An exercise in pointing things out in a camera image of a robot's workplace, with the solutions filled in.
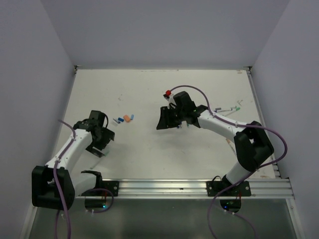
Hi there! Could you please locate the aluminium mounting rail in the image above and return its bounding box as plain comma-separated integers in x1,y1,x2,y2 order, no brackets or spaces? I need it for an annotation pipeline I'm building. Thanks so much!
78,179,294,200

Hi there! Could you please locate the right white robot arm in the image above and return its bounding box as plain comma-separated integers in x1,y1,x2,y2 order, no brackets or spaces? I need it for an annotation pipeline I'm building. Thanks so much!
157,91,274,196

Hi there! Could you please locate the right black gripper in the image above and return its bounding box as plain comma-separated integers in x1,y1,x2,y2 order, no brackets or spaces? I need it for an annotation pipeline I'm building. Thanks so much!
157,105,186,129

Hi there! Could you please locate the pink ended marker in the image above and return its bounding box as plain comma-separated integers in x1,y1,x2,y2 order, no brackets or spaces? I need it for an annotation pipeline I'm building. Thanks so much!
226,139,236,155

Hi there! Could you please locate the green capped marker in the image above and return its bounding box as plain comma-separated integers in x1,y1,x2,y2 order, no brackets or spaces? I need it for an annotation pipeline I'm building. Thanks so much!
223,111,237,117
90,151,110,170
221,107,240,112

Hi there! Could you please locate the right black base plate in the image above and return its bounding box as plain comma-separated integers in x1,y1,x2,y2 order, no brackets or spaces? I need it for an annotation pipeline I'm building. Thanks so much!
206,180,252,197

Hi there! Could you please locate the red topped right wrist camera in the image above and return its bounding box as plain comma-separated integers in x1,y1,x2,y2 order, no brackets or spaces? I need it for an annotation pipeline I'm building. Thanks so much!
163,90,176,109

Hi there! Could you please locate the orange pen cap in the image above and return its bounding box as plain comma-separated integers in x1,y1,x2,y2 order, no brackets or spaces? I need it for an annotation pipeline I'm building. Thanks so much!
123,115,131,122

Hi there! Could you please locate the green capped marker lower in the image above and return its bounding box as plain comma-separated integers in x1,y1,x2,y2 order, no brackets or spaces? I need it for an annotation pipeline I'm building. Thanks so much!
223,111,237,117

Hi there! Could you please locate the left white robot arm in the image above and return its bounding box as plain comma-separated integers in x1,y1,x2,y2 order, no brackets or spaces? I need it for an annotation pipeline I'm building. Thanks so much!
31,110,115,211

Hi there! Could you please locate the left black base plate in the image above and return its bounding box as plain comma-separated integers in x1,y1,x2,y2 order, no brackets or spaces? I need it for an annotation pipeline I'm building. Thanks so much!
101,180,120,197

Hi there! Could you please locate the green capped marker upper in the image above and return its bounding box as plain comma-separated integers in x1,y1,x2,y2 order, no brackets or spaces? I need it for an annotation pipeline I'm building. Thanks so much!
221,107,240,112

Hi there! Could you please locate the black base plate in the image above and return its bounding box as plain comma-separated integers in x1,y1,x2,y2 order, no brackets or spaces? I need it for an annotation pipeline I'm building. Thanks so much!
101,180,120,197
206,180,252,197

